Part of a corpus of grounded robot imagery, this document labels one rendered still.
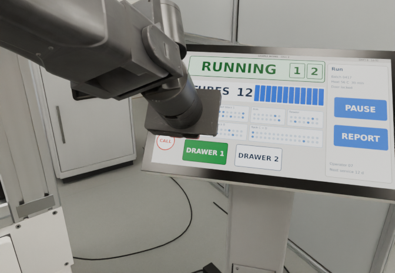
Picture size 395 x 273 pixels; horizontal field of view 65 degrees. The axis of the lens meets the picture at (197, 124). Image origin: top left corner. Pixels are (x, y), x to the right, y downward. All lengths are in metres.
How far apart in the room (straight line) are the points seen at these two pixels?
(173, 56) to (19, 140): 0.34
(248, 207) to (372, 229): 0.82
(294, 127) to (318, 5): 0.85
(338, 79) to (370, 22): 0.63
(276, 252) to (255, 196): 0.18
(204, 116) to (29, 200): 0.35
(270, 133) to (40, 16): 0.52
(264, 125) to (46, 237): 0.48
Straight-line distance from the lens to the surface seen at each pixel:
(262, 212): 0.81
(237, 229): 0.86
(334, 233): 1.67
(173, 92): 0.33
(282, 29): 1.56
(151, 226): 2.00
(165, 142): 0.67
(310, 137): 0.66
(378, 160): 0.69
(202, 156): 0.65
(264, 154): 0.65
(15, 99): 0.55
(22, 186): 0.61
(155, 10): 0.36
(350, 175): 0.67
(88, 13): 0.24
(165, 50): 0.29
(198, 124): 0.42
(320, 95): 0.70
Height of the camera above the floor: 1.31
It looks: 23 degrees down
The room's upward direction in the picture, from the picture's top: straight up
